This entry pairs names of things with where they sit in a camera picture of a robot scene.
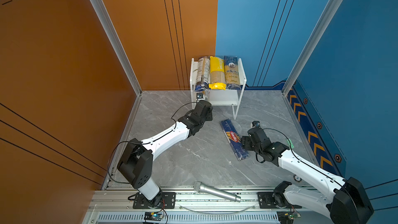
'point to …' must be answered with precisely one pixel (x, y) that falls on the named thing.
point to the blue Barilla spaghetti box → (234, 139)
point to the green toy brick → (292, 145)
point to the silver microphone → (199, 187)
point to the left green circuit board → (153, 215)
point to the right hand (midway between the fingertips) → (245, 140)
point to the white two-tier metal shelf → (217, 97)
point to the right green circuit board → (292, 215)
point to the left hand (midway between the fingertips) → (208, 107)
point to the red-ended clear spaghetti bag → (205, 95)
